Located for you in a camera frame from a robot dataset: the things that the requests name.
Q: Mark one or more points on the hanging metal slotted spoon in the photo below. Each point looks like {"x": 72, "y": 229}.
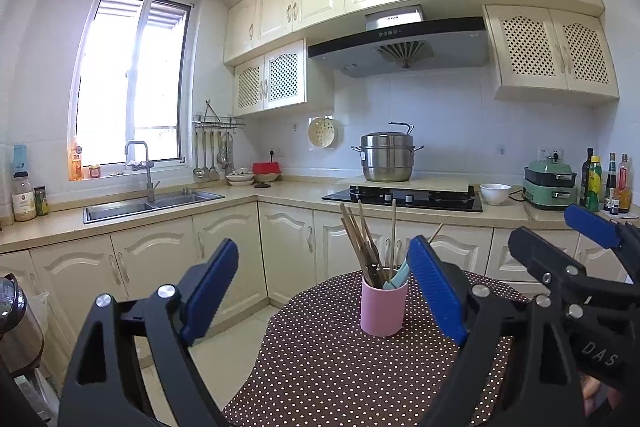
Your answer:
{"x": 223, "y": 154}

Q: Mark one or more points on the polka dot round table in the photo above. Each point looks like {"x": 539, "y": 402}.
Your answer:
{"x": 310, "y": 357}

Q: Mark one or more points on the cream perforated plate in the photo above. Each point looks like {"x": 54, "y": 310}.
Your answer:
{"x": 320, "y": 133}

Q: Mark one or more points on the white cap jar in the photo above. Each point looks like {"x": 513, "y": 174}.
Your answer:
{"x": 24, "y": 204}

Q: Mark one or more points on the light blue bottle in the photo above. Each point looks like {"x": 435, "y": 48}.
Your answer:
{"x": 19, "y": 157}

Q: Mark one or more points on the kitchen window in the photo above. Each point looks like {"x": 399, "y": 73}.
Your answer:
{"x": 115, "y": 82}

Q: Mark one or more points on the stainless steel kettle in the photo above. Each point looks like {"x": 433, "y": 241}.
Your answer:
{"x": 17, "y": 332}

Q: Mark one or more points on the small dark jar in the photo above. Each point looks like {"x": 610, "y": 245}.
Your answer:
{"x": 41, "y": 202}

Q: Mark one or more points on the white bowl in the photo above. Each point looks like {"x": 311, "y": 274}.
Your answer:
{"x": 495, "y": 194}

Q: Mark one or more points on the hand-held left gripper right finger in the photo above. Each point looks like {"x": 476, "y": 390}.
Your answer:
{"x": 435, "y": 287}

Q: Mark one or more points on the person's right hand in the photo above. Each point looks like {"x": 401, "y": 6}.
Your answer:
{"x": 595, "y": 394}

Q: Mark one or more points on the stacked white bowls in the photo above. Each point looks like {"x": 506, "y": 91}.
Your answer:
{"x": 240, "y": 177}

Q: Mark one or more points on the orange bottle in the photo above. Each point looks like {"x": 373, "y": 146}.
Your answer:
{"x": 75, "y": 167}

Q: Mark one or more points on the metal faucet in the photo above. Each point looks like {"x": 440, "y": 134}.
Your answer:
{"x": 149, "y": 182}

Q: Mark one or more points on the bundle of wooden chopsticks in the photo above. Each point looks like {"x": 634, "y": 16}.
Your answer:
{"x": 361, "y": 252}

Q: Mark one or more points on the dark oil bottle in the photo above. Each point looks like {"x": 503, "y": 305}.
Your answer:
{"x": 585, "y": 177}

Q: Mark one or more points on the red box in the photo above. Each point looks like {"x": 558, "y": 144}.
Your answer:
{"x": 265, "y": 168}

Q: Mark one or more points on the beige board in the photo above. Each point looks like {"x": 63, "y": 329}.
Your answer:
{"x": 440, "y": 182}

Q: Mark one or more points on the hanging metal ladle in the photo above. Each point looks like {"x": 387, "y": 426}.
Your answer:
{"x": 199, "y": 172}

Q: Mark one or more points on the metal wall utensil rack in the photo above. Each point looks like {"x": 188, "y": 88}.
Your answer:
{"x": 217, "y": 123}

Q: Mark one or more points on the black gas stove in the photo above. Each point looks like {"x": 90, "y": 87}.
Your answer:
{"x": 450, "y": 202}

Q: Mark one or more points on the pink cup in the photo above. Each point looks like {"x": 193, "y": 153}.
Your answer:
{"x": 382, "y": 312}

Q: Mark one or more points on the hanging metal spatula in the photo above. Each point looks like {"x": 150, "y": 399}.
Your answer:
{"x": 214, "y": 173}

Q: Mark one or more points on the stainless steel sink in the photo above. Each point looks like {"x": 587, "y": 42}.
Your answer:
{"x": 115, "y": 212}

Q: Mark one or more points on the hanging metal utensil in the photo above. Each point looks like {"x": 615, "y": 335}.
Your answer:
{"x": 230, "y": 164}

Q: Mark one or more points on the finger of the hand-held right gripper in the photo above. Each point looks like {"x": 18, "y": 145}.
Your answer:
{"x": 540, "y": 257}
{"x": 592, "y": 224}

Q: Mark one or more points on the green electric cooker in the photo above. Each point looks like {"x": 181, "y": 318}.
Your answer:
{"x": 547, "y": 194}

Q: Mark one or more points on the red label bottle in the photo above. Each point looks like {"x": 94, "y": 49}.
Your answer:
{"x": 623, "y": 187}

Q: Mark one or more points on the yellow green bottle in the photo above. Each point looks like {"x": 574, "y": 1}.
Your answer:
{"x": 594, "y": 187}

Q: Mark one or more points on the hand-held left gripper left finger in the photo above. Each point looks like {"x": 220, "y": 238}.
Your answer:
{"x": 210, "y": 287}

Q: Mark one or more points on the beige kitchen countertop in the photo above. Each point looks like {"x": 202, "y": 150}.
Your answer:
{"x": 280, "y": 194}

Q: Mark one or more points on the dark sauce bottle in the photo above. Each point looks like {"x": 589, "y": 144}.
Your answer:
{"x": 610, "y": 182}

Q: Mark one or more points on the cream lattice door cabinet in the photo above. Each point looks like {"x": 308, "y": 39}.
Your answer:
{"x": 522, "y": 47}
{"x": 282, "y": 77}

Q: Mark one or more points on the light blue sheathed knife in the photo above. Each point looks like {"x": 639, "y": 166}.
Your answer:
{"x": 397, "y": 279}

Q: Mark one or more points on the white wall socket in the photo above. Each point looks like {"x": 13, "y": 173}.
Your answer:
{"x": 545, "y": 153}

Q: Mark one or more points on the stainless steel steamer pot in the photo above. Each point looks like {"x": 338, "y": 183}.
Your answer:
{"x": 387, "y": 157}

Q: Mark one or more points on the black range hood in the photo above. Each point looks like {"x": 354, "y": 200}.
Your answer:
{"x": 360, "y": 54}

